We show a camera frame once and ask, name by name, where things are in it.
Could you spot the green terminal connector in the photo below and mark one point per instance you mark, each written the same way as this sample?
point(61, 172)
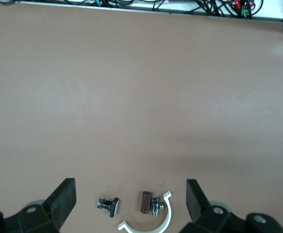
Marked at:
point(245, 12)

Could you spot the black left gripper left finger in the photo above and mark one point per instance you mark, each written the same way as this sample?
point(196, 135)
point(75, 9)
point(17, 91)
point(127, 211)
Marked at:
point(61, 206)

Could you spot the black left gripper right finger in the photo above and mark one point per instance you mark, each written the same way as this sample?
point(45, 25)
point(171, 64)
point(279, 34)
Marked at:
point(195, 206)

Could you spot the black push button switch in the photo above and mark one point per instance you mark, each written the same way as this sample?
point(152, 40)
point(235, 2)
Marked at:
point(113, 207)

